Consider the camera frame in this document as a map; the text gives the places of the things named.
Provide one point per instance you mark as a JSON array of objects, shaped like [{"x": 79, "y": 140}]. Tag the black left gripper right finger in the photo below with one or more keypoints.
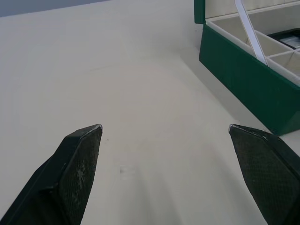
[{"x": 262, "y": 173}]

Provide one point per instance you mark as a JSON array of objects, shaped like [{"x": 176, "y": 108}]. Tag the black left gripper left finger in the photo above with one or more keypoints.
[{"x": 70, "y": 178}]

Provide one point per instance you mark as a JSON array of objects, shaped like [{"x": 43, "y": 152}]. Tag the green jewelry box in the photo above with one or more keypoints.
[{"x": 243, "y": 77}]

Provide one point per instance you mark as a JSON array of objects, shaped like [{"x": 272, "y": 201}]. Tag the white lid stay ribbon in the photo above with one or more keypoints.
[{"x": 251, "y": 32}]

